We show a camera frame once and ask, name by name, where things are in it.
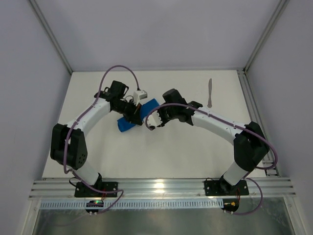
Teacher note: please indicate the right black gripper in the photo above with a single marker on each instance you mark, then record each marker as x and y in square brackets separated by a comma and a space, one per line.
[162, 117]

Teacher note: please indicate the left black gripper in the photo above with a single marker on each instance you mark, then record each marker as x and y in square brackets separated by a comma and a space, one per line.
[136, 114]

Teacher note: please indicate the blue cloth napkin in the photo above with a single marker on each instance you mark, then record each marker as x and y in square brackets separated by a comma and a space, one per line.
[124, 126]

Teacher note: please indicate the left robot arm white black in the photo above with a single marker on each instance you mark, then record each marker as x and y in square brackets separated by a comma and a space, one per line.
[68, 144]

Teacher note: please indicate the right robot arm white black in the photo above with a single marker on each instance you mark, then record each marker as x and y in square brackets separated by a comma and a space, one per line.
[247, 140]

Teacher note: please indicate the silver table knife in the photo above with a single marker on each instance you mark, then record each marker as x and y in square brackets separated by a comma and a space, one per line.
[209, 103]

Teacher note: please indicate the left black connector box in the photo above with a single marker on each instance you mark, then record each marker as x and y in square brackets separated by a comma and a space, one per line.
[94, 206]

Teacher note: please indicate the black connector box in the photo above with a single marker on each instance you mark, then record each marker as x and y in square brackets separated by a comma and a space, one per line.
[230, 207]
[94, 206]

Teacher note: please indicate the right black connector box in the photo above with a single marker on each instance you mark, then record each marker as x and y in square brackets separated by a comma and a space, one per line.
[230, 207]

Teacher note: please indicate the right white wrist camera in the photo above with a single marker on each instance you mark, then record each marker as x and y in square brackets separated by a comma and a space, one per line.
[153, 121]

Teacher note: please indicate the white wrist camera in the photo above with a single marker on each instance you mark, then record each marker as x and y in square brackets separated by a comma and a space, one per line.
[153, 121]
[139, 95]

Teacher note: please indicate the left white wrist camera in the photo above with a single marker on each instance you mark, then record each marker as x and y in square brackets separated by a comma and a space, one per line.
[139, 95]

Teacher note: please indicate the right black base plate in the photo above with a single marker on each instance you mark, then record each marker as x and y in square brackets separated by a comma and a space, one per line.
[221, 188]

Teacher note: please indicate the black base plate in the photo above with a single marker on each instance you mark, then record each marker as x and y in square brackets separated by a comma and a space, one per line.
[221, 188]
[82, 191]

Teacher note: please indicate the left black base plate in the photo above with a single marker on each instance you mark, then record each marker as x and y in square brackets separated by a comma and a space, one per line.
[82, 191]

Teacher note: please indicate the right aluminium side rail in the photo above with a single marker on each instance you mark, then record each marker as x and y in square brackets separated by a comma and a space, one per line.
[253, 111]

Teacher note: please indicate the aluminium front rail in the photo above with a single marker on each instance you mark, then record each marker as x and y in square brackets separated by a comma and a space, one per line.
[59, 188]

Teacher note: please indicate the left aluminium frame post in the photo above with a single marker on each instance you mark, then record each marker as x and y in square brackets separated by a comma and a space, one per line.
[49, 32]

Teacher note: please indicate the aluminium frame post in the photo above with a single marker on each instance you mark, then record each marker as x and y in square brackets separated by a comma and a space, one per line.
[272, 22]
[49, 32]

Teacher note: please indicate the slotted grey cable duct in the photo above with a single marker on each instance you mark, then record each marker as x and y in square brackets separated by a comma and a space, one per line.
[132, 204]

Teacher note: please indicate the right aluminium frame post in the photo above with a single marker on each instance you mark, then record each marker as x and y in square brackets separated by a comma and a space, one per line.
[272, 22]

